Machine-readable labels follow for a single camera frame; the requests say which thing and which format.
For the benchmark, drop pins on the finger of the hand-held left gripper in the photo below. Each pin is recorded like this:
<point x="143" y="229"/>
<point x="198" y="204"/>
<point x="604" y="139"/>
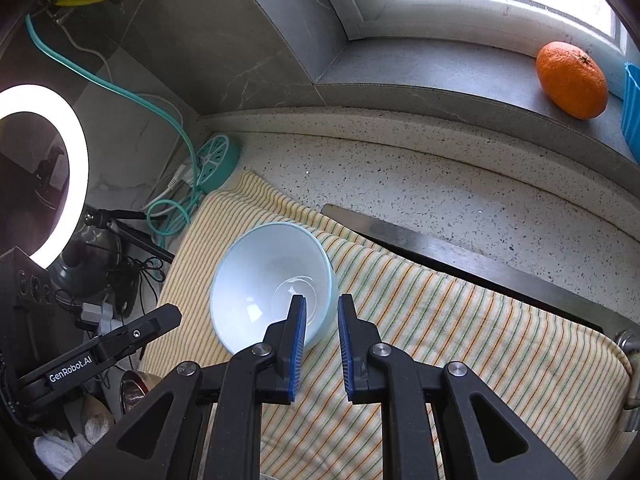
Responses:
<point x="145" y="330"/>

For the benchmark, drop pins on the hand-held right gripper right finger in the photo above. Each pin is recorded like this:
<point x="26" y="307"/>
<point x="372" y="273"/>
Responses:
<point x="346" y="360"/>

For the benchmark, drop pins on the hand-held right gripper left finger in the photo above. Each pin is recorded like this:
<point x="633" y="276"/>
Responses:
<point x="299" y="355"/>

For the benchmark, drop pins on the light blue bowl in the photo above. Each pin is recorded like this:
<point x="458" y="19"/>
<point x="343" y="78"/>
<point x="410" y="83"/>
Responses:
<point x="250" y="285"/>

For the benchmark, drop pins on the white charger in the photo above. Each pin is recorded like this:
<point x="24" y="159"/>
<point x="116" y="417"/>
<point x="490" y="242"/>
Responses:
<point x="92" y="312"/>

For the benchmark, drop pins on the white crumpled cloth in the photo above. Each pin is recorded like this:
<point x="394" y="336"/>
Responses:
<point x="65" y="452"/>

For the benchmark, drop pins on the black tripod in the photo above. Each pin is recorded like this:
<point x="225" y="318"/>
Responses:
<point x="145" y="245"/>

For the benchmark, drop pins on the black box with round holes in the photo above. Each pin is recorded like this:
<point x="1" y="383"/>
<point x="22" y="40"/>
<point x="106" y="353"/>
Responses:
<point x="25" y="285"/>

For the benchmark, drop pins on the yellow striped cloth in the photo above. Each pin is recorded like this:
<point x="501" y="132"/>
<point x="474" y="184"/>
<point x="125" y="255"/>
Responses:
<point x="450" y="340"/>

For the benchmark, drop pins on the white power plug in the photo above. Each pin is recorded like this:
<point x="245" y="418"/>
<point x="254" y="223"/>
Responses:
<point x="185" y="175"/>

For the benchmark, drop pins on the teal round power strip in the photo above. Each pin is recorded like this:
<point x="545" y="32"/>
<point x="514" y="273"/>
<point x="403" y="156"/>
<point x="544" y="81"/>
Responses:
<point x="216" y="160"/>

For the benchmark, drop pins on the black phone clamp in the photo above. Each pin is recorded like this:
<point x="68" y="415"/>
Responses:
<point x="50" y="167"/>

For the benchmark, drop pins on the orange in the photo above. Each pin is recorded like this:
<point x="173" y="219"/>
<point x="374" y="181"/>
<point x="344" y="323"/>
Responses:
<point x="572" y="80"/>

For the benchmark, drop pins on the blue ribbed cup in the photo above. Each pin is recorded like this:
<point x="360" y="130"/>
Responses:
<point x="631" y="110"/>

